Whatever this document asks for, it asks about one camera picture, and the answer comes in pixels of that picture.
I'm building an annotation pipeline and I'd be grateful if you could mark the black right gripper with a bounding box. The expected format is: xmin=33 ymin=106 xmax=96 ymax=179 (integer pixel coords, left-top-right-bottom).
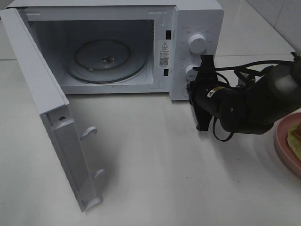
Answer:
xmin=187 ymin=55 xmax=233 ymax=131

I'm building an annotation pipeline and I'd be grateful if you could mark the toast sandwich with lettuce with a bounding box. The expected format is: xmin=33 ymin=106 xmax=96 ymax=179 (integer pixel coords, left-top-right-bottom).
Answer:
xmin=287 ymin=124 xmax=301 ymax=160

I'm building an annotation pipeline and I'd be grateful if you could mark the pink round plate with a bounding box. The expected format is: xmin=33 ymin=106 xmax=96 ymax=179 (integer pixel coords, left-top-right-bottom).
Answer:
xmin=274 ymin=112 xmax=301 ymax=178

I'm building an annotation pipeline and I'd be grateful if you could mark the white microwave door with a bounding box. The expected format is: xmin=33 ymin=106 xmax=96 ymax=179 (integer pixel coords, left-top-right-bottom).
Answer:
xmin=0 ymin=8 xmax=104 ymax=212

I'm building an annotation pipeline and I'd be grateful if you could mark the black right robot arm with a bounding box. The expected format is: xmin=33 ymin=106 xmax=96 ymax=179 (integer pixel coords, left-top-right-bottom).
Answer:
xmin=186 ymin=53 xmax=301 ymax=137

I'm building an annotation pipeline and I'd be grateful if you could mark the lower white timer knob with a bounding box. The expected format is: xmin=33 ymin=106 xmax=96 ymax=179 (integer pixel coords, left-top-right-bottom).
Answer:
xmin=185 ymin=65 xmax=198 ymax=82

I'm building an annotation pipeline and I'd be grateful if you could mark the upper white power knob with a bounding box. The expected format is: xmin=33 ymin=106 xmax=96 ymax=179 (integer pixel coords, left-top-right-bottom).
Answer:
xmin=188 ymin=33 xmax=207 ymax=54

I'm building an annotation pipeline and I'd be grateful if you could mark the glass microwave turntable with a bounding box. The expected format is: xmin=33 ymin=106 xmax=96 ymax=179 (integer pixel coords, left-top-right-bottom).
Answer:
xmin=66 ymin=39 xmax=151 ymax=84

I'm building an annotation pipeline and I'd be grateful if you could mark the white microwave oven body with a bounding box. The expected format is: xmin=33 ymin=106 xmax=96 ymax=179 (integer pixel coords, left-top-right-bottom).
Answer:
xmin=6 ymin=0 xmax=224 ymax=101

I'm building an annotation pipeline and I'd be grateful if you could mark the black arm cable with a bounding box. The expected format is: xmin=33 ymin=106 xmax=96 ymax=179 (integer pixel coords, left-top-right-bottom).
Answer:
xmin=192 ymin=53 xmax=301 ymax=142

